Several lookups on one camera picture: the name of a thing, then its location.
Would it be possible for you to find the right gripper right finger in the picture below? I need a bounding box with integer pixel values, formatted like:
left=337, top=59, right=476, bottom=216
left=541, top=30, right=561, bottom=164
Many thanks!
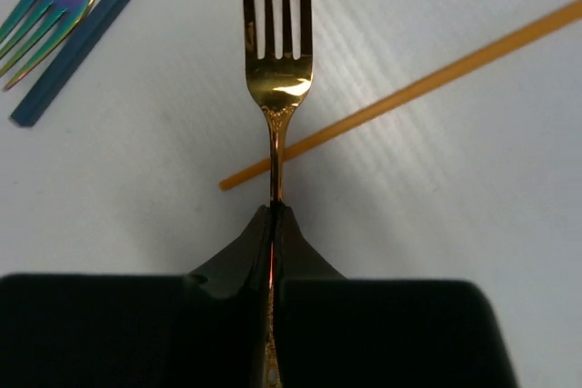
left=274, top=205, right=517, bottom=387

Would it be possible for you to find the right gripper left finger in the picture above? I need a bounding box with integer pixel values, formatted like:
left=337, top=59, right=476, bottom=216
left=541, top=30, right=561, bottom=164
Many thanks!
left=1, top=206, right=273, bottom=387

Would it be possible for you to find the gold ornate fork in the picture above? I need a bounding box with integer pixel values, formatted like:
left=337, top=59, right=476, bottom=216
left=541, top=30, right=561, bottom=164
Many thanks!
left=240, top=0, right=315, bottom=388

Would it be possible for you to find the blue chopstick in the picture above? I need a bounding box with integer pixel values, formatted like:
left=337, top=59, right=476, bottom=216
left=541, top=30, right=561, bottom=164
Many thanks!
left=10, top=0, right=130, bottom=128

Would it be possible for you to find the rainbow fork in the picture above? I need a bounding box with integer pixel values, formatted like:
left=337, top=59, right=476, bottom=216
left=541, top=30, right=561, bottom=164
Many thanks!
left=1, top=0, right=95, bottom=91

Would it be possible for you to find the orange chopstick short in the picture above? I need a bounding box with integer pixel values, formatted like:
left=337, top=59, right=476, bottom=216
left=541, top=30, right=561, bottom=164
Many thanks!
left=218, top=0, right=581, bottom=191

